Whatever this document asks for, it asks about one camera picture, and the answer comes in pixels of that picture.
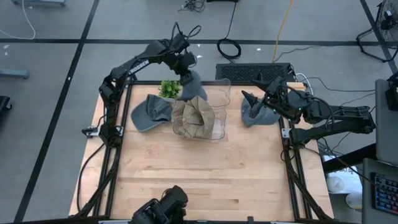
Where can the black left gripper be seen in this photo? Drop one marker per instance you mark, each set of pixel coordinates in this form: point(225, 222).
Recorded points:
point(184, 63)

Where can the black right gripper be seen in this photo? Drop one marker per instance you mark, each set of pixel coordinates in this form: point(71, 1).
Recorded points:
point(278, 101)

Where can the grey baseball cap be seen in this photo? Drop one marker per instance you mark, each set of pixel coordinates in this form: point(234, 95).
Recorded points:
point(264, 119)
point(196, 90)
point(152, 112)

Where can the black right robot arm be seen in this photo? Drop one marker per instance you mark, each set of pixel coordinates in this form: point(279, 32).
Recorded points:
point(348, 113)

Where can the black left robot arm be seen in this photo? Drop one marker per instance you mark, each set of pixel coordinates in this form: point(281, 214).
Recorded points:
point(136, 67)

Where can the small potted green plant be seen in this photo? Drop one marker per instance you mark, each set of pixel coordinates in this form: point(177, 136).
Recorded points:
point(169, 89)

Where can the clear plastic bin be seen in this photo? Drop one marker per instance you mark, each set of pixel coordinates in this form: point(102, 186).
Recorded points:
point(219, 96)

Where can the black beam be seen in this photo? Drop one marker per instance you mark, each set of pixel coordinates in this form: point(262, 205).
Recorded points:
point(351, 157)

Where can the white plastic bag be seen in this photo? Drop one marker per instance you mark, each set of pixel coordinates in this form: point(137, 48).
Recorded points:
point(345, 172)

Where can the white paper roll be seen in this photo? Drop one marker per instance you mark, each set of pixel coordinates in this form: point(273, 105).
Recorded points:
point(354, 200)
point(335, 185)

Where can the black desk device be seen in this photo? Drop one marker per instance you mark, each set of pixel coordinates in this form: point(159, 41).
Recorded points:
point(392, 96)

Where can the grey desk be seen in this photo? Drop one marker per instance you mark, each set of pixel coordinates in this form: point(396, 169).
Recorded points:
point(368, 193)
point(387, 137)

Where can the black standing fan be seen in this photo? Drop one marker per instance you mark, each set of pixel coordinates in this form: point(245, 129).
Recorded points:
point(388, 21)

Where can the backlit computer keyboard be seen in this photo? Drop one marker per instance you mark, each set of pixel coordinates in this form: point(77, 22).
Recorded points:
point(385, 194)

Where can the grey furniture base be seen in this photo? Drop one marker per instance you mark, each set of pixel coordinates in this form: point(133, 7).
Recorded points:
point(37, 2)

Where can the grey metal bar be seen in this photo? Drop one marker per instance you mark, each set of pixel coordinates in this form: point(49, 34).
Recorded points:
point(14, 74)

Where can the black floor object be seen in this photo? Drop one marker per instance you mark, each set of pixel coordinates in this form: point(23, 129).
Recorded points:
point(4, 102)

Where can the black aluminium rig frame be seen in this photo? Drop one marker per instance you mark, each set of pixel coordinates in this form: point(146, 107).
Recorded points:
point(146, 83)

